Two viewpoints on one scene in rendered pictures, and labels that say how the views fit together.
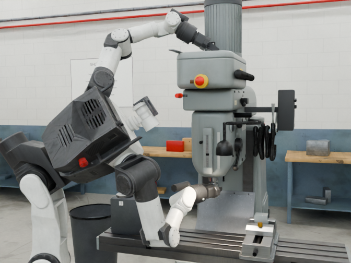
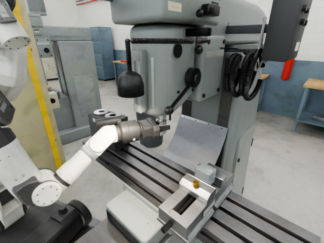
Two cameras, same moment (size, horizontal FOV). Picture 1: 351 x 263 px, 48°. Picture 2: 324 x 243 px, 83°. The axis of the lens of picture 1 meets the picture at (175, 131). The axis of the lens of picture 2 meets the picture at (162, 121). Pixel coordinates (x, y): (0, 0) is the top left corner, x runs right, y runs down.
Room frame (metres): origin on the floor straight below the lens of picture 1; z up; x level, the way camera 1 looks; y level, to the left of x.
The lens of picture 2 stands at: (1.23, -0.48, 1.58)
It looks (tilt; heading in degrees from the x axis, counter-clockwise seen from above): 24 degrees down; 24
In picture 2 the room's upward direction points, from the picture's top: straight up
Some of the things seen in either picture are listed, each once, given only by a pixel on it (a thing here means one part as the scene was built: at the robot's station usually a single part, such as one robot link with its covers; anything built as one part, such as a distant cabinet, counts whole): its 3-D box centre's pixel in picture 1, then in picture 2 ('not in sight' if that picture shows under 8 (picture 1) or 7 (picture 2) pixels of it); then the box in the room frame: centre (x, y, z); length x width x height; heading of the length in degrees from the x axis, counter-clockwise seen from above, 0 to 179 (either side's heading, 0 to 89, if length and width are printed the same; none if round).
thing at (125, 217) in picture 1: (134, 212); (109, 128); (2.03, 0.22, 1.09); 0.22 x 0.12 x 0.20; 78
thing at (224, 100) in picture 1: (215, 99); (168, 9); (1.94, -0.20, 1.68); 0.34 x 0.24 x 0.10; 162
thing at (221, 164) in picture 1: (213, 142); (161, 71); (1.90, -0.19, 1.47); 0.21 x 0.19 x 0.32; 72
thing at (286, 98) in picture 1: (287, 109); (289, 28); (2.08, -0.60, 1.62); 0.20 x 0.09 x 0.21; 162
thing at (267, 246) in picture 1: (260, 235); (199, 191); (1.79, -0.40, 1.04); 0.35 x 0.15 x 0.11; 161
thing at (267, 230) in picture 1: (259, 229); (196, 187); (1.77, -0.39, 1.08); 0.12 x 0.06 x 0.04; 71
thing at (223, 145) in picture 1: (224, 147); (130, 82); (1.65, -0.21, 1.48); 0.07 x 0.07 x 0.06
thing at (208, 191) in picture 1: (202, 192); (141, 129); (1.83, -0.12, 1.24); 0.13 x 0.12 x 0.10; 48
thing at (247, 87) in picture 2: (260, 141); (237, 74); (2.09, -0.46, 1.45); 0.18 x 0.16 x 0.21; 162
